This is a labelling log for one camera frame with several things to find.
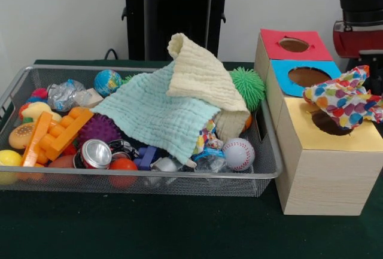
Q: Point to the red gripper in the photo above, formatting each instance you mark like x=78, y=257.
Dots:
x=356, y=43

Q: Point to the colourful polka dot cloth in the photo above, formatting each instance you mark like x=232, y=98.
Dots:
x=344, y=97

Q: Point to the pale yellow waffle cloth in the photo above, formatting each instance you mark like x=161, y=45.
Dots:
x=203, y=76

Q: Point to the mint green waffle cloth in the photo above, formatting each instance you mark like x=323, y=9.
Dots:
x=149, y=109

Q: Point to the wooden box with three holes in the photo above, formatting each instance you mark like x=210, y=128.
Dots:
x=329, y=181

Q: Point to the shallow mesh bin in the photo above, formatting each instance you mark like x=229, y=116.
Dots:
x=179, y=185

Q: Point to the green spiky rubber ball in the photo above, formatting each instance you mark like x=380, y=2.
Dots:
x=248, y=87

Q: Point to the white baseball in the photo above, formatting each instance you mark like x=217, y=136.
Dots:
x=239, y=154

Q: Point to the globe print ball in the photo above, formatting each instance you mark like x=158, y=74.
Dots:
x=107, y=82

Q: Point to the red ball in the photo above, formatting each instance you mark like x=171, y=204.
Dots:
x=122, y=164

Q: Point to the dark green table cloth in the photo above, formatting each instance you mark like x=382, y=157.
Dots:
x=149, y=229

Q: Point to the purple spiky ball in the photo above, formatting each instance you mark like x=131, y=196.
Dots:
x=100, y=129

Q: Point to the crushed soda can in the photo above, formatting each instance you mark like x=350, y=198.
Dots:
x=95, y=154

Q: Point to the orange plastic block toy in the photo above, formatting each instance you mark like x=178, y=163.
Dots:
x=60, y=139

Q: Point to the yellow ball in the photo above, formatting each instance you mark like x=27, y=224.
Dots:
x=10, y=158

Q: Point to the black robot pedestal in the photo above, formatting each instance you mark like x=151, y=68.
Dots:
x=176, y=16

